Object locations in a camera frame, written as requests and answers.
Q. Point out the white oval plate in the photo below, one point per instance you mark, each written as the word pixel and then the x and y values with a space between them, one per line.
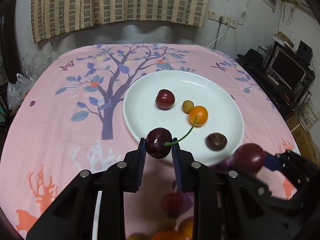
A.
pixel 141 114

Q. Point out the red cherry tomato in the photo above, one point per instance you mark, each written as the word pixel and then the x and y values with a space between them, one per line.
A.
pixel 172 202

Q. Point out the large orange tangerine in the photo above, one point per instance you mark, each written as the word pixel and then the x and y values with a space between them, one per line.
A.
pixel 168 235

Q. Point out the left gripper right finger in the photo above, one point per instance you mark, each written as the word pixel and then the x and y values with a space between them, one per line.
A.
pixel 177 162

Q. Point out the pink deer tablecloth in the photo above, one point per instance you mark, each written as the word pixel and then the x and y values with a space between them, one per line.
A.
pixel 72 119

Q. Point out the yellow kumquat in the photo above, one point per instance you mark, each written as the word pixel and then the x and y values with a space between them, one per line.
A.
pixel 138 236

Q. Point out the brown water chestnut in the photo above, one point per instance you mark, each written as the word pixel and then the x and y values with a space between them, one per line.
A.
pixel 216 141

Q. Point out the dark red plum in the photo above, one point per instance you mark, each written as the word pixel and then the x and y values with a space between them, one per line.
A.
pixel 250 157
pixel 165 99

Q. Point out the dark cherry with stem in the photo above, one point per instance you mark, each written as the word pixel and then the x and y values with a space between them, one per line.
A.
pixel 159 141

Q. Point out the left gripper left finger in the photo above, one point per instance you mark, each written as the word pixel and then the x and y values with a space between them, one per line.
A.
pixel 139 162

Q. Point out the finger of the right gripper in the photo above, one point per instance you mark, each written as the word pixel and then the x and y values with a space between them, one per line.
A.
pixel 272 162

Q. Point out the wall power strip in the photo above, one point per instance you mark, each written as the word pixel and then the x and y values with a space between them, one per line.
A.
pixel 230 21

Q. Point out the small orange kumquat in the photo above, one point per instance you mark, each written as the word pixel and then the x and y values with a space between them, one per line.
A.
pixel 198 116

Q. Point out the checked beige curtain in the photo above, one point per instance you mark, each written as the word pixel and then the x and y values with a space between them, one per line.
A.
pixel 50 18

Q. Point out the clear plastic bag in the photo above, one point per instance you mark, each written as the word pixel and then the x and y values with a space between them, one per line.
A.
pixel 31 71

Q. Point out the tan longan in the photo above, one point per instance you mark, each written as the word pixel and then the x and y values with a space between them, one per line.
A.
pixel 167 223
pixel 187 106

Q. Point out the white bucket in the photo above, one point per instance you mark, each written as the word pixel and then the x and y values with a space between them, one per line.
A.
pixel 308 115

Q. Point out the computer monitor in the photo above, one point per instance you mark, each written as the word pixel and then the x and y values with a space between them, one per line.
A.
pixel 287 70

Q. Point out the black hat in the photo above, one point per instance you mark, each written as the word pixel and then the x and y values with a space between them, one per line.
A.
pixel 251 57

